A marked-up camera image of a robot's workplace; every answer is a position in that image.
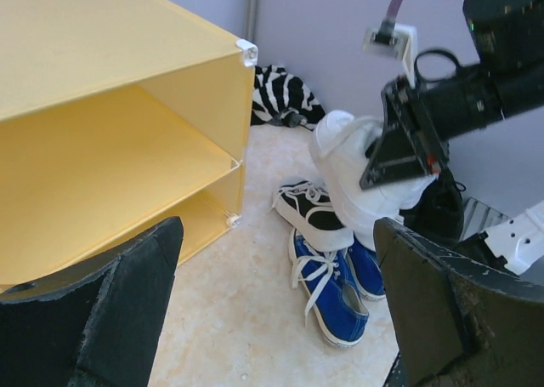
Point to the blue canvas shoe left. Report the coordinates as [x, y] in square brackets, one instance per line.
[332, 294]

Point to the black sneaker upper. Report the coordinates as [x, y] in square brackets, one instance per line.
[439, 214]

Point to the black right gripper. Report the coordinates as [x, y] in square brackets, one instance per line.
[413, 141]

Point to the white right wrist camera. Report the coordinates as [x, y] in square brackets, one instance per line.
[401, 45]

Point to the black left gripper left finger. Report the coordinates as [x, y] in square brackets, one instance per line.
[95, 323]

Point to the black white canvas shoe left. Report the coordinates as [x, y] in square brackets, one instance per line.
[307, 206]

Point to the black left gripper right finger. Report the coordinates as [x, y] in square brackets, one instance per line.
[457, 322]

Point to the black white striped cloth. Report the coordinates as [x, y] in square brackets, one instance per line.
[282, 99]

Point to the blue canvas shoe right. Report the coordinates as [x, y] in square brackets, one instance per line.
[365, 271]

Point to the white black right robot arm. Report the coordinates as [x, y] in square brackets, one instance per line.
[507, 34]

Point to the blue canvas shoe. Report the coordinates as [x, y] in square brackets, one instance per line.
[365, 271]
[332, 294]

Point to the yellow plastic shoe cabinet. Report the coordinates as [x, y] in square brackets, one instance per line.
[116, 114]

